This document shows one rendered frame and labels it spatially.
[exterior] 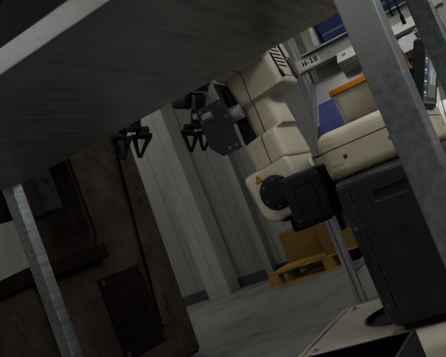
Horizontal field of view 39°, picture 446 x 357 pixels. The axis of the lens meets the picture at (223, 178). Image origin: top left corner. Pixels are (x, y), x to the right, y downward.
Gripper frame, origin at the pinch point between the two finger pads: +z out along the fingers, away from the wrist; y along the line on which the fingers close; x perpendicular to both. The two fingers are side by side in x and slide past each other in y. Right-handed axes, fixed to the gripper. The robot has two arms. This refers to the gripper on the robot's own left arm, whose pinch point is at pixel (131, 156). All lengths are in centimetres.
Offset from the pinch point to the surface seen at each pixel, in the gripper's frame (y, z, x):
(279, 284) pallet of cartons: -389, 148, -80
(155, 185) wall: -520, 79, -289
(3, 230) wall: -509, 156, -528
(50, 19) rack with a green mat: 110, -23, 59
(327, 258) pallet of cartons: -384, 117, -33
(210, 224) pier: -501, 119, -203
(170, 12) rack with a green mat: 100, -25, 67
